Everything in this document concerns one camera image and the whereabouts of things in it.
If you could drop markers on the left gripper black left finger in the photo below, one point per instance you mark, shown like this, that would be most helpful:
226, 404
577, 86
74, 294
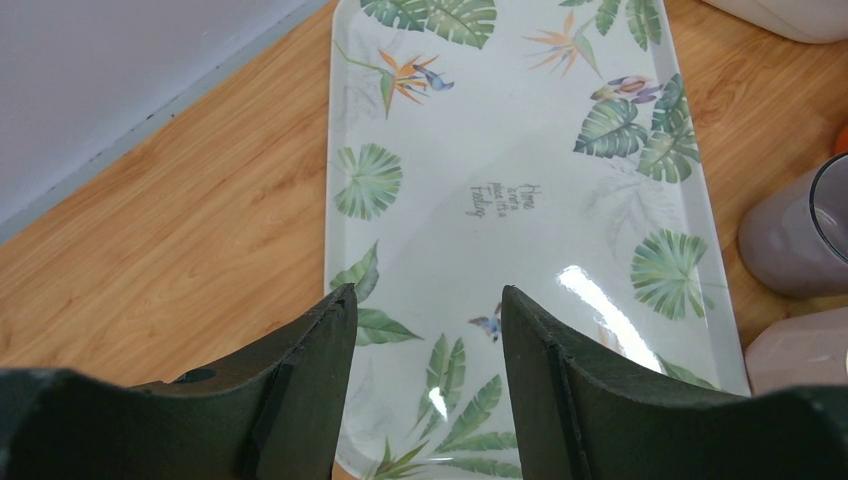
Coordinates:
270, 410

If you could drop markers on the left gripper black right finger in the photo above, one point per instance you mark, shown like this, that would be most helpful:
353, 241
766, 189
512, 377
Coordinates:
582, 411

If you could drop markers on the pink faceted mug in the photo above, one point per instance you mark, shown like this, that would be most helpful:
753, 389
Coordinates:
799, 351

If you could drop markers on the purple mug black handle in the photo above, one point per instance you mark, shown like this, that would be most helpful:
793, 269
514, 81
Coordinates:
795, 241

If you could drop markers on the orange mug black handle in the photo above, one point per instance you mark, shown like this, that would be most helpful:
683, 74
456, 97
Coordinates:
840, 145

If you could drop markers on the floral white serving tray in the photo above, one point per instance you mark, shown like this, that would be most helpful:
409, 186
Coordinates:
473, 145

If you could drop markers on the white vegetable tub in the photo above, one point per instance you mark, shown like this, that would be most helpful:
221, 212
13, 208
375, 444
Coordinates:
805, 21

